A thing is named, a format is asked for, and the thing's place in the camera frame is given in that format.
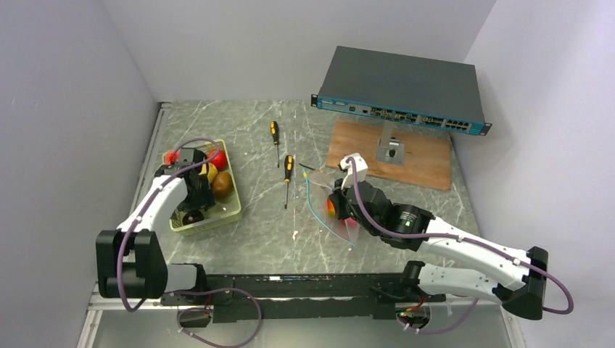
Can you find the metal switch stand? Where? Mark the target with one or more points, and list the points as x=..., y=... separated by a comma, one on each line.
x=390, y=150

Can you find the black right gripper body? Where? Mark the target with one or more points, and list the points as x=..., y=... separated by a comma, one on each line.
x=344, y=209

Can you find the red pomegranate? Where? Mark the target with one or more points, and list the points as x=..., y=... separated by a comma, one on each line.
x=349, y=222

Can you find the green plastic basket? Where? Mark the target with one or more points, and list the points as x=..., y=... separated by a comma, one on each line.
x=225, y=211

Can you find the lower yellow black screwdriver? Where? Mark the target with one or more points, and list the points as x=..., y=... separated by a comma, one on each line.
x=288, y=170

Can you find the yellow lemon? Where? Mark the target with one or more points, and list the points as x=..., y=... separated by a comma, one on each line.
x=211, y=171

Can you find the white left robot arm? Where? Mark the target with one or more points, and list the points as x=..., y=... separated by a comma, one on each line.
x=129, y=260

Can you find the yellow black screwdriver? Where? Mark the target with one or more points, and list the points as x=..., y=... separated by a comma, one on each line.
x=288, y=170
x=274, y=129

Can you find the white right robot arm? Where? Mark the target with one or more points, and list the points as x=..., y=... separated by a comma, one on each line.
x=513, y=278

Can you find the dark purple mangosteen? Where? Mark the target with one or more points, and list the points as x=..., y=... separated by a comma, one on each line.
x=192, y=217

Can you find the clear zip top bag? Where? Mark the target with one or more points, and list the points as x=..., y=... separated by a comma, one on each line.
x=319, y=186

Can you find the red apple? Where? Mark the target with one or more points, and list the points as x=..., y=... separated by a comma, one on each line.
x=218, y=158

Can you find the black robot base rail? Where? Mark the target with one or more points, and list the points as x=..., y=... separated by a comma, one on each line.
x=296, y=296

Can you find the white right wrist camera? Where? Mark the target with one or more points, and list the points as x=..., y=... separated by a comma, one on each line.
x=355, y=169

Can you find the brown kiwi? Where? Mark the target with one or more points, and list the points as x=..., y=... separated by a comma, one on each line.
x=222, y=185

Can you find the wooden board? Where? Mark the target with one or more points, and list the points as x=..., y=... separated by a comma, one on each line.
x=427, y=159

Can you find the orange mango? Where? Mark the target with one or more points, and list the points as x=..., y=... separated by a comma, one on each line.
x=331, y=209

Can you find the teal network switch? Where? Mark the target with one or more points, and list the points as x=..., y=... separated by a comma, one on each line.
x=413, y=90

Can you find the upper yellow black screwdriver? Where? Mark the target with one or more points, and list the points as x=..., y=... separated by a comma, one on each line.
x=274, y=129

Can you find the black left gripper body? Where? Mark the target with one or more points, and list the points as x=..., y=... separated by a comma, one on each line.
x=200, y=198

